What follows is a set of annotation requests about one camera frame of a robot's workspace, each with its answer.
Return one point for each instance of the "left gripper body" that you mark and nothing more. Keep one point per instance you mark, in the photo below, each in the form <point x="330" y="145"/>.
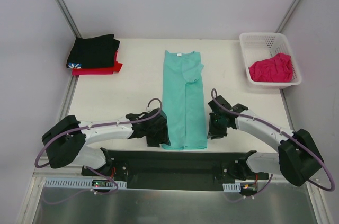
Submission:
<point x="160" y="132"/>

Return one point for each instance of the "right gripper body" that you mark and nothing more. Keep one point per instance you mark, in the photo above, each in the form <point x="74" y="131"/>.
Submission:
<point x="214" y="127"/>

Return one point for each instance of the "teal t shirt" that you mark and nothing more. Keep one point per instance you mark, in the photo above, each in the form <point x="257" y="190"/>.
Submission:
<point x="183" y="101"/>

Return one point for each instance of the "white plastic basket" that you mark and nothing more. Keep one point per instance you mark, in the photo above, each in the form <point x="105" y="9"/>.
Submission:
<point x="259" y="46"/>

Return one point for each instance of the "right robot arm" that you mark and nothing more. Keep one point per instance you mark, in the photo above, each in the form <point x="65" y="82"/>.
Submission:
<point x="295" y="155"/>

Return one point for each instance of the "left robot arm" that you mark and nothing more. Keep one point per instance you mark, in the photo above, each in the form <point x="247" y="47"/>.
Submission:
<point x="69" y="141"/>

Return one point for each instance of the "folded red t shirt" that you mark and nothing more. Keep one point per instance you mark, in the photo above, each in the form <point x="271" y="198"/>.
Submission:
<point x="100" y="71"/>

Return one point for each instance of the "pink t shirt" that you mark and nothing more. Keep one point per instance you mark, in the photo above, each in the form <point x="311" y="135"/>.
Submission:
<point x="277" y="69"/>

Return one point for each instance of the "folded black t shirt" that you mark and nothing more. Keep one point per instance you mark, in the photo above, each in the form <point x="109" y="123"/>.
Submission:
<point x="93" y="53"/>

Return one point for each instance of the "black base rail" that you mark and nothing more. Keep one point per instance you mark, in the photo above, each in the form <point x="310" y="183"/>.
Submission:
<point x="173" y="170"/>

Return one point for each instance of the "right white cable duct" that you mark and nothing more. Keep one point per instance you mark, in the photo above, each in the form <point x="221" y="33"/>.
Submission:
<point x="232" y="187"/>

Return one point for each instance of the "white cable duct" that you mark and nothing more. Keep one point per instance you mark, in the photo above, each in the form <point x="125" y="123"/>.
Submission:
<point x="83" y="183"/>
<point x="232" y="187"/>

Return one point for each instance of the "left white cable duct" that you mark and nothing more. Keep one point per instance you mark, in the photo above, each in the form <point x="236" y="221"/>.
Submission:
<point x="83" y="183"/>

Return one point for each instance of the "right aluminium frame post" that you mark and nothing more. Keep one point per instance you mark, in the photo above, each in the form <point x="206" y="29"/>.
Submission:
<point x="292" y="7"/>

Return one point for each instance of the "aluminium frame post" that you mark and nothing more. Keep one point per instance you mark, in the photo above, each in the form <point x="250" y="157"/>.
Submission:
<point x="68" y="17"/>
<point x="292" y="7"/>

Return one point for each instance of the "left aluminium frame post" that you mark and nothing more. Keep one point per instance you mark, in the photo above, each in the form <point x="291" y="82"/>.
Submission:
<point x="68" y="17"/>

